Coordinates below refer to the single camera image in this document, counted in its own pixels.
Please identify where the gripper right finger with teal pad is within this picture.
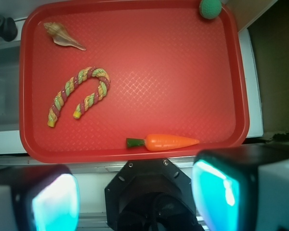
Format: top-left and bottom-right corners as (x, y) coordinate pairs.
(191, 144), (289, 231)

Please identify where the red plastic tray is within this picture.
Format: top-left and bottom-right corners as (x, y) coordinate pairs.
(19, 0), (249, 163)

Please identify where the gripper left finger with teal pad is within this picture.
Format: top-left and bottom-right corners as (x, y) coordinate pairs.
(0, 165), (80, 231)

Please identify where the black knob fixture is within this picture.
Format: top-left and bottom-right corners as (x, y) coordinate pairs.
(0, 15), (18, 42)

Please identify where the multicolour twisted rope toy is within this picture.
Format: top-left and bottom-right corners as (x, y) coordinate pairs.
(47, 67), (111, 128)

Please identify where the black octagonal mount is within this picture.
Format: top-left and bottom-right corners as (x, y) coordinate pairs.
(105, 159), (203, 231)

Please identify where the orange plastic carrot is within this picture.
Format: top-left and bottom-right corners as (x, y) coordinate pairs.
(126, 134), (200, 152)

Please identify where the beige spiral seashell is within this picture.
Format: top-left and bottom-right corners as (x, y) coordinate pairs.
(43, 22), (86, 51)

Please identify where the green dimpled ball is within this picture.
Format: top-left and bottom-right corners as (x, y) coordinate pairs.
(199, 0), (222, 19)

